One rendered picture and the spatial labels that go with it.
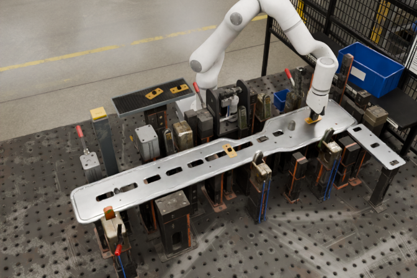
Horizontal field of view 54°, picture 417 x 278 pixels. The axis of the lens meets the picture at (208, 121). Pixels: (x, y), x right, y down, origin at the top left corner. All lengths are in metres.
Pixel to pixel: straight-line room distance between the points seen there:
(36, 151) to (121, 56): 2.14
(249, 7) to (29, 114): 2.54
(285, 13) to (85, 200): 1.12
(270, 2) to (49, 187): 1.41
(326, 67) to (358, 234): 0.78
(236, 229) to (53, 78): 2.78
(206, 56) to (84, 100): 2.02
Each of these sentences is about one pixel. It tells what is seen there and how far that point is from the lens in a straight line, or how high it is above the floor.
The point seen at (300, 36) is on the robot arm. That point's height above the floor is 1.45.
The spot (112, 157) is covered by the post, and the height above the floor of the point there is 0.88.
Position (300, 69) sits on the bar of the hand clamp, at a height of 1.21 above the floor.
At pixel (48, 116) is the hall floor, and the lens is 3.80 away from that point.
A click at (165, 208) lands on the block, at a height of 1.03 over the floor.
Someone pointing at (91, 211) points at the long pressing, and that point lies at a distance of 1.71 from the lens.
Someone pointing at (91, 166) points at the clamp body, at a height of 1.06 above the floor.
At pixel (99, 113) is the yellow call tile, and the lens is 1.86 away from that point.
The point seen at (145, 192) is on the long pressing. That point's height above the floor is 1.00.
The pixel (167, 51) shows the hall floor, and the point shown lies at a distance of 4.40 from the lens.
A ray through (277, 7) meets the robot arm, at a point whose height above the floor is 1.56.
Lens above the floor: 2.34
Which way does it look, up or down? 42 degrees down
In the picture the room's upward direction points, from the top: straight up
